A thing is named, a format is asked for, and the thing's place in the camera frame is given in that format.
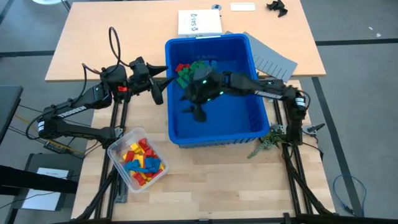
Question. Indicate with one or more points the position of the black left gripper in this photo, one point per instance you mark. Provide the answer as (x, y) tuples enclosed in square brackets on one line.
[(140, 84)]

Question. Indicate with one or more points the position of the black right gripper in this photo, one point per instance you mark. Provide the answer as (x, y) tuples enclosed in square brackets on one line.
[(203, 95)]

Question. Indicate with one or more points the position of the green block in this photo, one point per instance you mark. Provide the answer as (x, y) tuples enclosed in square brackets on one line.
[(182, 82), (186, 70), (181, 73), (186, 77), (197, 65)]

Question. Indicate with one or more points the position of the large blue plastic bin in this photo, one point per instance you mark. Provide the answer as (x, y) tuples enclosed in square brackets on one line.
[(233, 124)]

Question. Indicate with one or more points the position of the blue block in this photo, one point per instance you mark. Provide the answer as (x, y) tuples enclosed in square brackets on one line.
[(214, 63), (132, 165), (153, 163)]

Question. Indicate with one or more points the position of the red cylinder block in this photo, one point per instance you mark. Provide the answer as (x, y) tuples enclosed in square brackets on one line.
[(143, 144)]

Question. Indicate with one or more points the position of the potted succulent plant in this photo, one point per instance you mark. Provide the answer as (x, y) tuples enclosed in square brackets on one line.
[(267, 137)]

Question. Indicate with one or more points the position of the clear plastic block container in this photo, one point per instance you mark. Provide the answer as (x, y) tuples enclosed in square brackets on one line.
[(115, 152)]

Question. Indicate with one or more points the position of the long grey slotted divider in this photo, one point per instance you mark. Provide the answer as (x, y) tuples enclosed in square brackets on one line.
[(270, 57)]

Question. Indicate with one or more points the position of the grey arm base clamp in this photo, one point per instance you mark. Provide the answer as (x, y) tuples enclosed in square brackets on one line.
[(312, 128)]

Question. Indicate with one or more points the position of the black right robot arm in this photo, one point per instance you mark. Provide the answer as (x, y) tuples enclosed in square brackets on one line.
[(264, 90)]

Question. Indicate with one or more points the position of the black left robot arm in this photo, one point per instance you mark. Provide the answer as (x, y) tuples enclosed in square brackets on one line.
[(77, 109)]

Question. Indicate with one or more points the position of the white printed paper sheet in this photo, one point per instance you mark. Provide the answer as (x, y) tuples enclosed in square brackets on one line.
[(202, 20)]

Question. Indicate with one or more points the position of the grey round desk grommet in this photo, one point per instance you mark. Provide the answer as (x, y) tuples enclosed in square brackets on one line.
[(216, 6)]

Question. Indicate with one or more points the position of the white rectangular pad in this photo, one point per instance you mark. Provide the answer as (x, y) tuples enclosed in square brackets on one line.
[(242, 7)]

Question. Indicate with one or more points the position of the black hex key holder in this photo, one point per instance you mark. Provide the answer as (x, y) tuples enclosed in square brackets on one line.
[(122, 196)]

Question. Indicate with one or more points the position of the black circuit board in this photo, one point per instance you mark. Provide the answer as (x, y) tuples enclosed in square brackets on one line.
[(54, 146)]

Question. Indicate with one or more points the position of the black plastic gripper part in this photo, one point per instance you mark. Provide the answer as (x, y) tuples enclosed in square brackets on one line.
[(278, 7)]

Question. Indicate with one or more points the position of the white round object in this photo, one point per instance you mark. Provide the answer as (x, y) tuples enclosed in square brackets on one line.
[(46, 1)]

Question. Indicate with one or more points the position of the black flat case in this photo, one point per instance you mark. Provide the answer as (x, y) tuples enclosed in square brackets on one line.
[(34, 159)]

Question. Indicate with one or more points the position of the black side table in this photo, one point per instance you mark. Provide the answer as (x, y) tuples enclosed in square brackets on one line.
[(7, 109)]

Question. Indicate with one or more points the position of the black beam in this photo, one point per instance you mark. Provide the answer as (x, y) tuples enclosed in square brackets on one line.
[(31, 182)]

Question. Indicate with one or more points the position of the plain white paper sheet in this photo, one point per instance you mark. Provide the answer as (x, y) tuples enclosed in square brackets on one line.
[(43, 200)]

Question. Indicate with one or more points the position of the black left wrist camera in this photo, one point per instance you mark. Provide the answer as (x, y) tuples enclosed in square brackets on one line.
[(139, 67)]

